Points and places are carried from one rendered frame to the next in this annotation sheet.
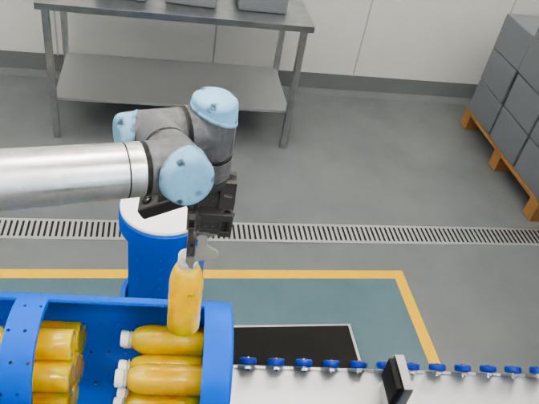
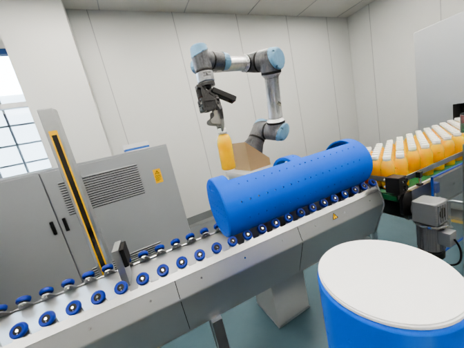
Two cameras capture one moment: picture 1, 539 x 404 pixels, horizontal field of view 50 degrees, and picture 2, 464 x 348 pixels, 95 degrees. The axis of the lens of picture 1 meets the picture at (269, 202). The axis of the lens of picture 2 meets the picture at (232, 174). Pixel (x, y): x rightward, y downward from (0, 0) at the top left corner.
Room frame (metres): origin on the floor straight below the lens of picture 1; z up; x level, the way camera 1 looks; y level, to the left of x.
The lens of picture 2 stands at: (1.77, -0.03, 1.42)
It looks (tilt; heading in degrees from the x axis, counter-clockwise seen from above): 11 degrees down; 170
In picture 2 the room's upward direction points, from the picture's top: 13 degrees counter-clockwise
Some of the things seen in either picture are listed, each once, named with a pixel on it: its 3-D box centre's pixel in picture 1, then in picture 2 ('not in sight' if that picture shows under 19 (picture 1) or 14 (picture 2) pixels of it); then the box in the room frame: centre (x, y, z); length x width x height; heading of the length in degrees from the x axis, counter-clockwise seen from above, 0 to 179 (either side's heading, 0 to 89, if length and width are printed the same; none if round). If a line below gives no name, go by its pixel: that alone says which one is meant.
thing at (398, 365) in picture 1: (392, 389); (124, 262); (0.90, -0.39, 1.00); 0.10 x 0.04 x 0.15; 10
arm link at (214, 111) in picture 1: (211, 125); (201, 59); (0.80, 0.12, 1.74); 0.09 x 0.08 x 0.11; 122
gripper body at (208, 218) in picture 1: (209, 200); (208, 97); (0.80, 0.11, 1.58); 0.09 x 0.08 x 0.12; 101
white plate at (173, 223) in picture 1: (164, 205); (382, 273); (1.40, 0.33, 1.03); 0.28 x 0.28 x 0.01
